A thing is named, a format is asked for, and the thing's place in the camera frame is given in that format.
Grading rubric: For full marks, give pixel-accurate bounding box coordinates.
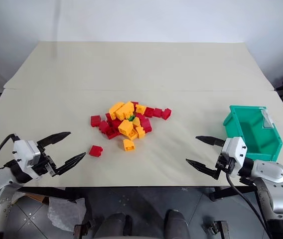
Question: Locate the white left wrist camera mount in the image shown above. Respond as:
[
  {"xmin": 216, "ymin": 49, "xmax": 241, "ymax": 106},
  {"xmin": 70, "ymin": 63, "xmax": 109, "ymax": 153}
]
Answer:
[{"xmin": 12, "ymin": 139, "xmax": 43, "ymax": 180}]

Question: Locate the green plastic bin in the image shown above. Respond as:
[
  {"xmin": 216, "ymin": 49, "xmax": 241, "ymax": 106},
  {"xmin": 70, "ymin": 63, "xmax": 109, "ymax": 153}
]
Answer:
[{"xmin": 222, "ymin": 105, "xmax": 283, "ymax": 163}]

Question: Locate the crumpled clear plastic wrap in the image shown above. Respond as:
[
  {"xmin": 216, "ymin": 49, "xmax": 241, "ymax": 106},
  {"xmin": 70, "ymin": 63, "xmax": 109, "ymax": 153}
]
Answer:
[{"xmin": 47, "ymin": 198, "xmax": 85, "ymax": 231}]

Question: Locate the brown cardboard piece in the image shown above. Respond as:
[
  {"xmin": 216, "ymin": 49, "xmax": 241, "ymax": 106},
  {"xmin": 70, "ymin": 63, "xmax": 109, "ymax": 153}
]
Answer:
[{"xmin": 24, "ymin": 192, "xmax": 50, "ymax": 205}]

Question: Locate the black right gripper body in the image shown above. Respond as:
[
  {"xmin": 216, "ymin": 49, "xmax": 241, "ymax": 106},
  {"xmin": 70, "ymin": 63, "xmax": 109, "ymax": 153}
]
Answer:
[{"xmin": 215, "ymin": 152, "xmax": 236, "ymax": 175}]

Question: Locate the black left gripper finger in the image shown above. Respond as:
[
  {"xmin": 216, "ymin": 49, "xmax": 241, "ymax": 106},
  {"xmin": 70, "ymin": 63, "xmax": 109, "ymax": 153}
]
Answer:
[
  {"xmin": 36, "ymin": 131, "xmax": 72, "ymax": 150},
  {"xmin": 55, "ymin": 152, "xmax": 87, "ymax": 176}
]

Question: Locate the black table frame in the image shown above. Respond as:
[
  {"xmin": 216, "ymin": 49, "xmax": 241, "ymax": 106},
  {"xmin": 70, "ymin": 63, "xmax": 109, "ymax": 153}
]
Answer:
[{"xmin": 16, "ymin": 184, "xmax": 283, "ymax": 204}]

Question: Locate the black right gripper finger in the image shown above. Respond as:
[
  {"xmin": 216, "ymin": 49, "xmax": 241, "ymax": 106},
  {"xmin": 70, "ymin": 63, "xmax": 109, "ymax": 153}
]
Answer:
[
  {"xmin": 185, "ymin": 158, "xmax": 220, "ymax": 180},
  {"xmin": 195, "ymin": 135, "xmax": 226, "ymax": 148}
]

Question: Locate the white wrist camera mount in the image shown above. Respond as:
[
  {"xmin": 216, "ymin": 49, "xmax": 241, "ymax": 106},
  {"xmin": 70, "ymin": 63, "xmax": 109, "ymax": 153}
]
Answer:
[
  {"xmin": 12, "ymin": 139, "xmax": 43, "ymax": 180},
  {"xmin": 222, "ymin": 136, "xmax": 247, "ymax": 175}
]

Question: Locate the clear bin label holder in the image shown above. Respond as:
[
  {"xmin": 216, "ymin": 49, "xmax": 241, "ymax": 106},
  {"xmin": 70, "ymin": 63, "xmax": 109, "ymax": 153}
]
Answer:
[{"xmin": 261, "ymin": 109, "xmax": 275, "ymax": 129}]

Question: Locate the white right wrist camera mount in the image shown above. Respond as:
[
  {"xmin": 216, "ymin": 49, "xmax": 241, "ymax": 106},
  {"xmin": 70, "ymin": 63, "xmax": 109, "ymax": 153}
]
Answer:
[{"xmin": 222, "ymin": 136, "xmax": 247, "ymax": 175}]

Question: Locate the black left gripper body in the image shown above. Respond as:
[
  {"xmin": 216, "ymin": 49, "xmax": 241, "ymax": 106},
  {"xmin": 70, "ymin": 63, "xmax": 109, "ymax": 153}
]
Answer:
[{"xmin": 32, "ymin": 142, "xmax": 57, "ymax": 178}]

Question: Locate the dark rounded shape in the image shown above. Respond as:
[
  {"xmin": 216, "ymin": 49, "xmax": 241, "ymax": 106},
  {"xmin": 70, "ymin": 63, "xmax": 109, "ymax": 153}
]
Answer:
[
  {"xmin": 164, "ymin": 209, "xmax": 191, "ymax": 239},
  {"xmin": 98, "ymin": 212, "xmax": 133, "ymax": 239}
]

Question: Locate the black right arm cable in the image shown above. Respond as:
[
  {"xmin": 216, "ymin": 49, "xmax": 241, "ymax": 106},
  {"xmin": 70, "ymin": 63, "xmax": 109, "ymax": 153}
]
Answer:
[{"xmin": 226, "ymin": 172, "xmax": 274, "ymax": 239}]

